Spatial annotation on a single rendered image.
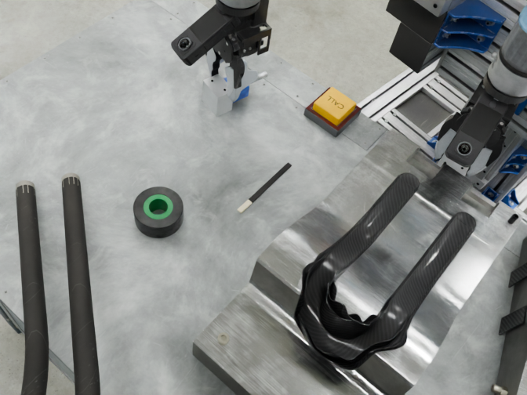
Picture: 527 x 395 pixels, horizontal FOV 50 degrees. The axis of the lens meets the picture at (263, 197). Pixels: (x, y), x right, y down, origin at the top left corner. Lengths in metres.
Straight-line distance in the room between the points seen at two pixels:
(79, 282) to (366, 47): 1.90
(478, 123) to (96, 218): 0.63
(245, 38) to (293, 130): 0.22
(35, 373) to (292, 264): 0.36
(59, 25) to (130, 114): 1.44
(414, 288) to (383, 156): 0.24
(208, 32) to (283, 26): 1.59
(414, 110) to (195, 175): 1.17
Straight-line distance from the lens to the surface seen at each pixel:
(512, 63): 0.89
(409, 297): 0.85
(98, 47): 1.22
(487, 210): 1.03
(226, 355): 0.81
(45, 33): 2.48
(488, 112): 0.95
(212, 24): 0.95
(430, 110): 2.07
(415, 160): 1.03
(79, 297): 0.82
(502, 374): 0.97
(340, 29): 2.57
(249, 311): 0.83
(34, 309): 0.85
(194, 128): 1.07
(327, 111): 1.09
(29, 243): 0.92
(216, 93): 1.06
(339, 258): 0.83
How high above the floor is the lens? 1.64
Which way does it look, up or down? 57 degrees down
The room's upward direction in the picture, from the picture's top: 12 degrees clockwise
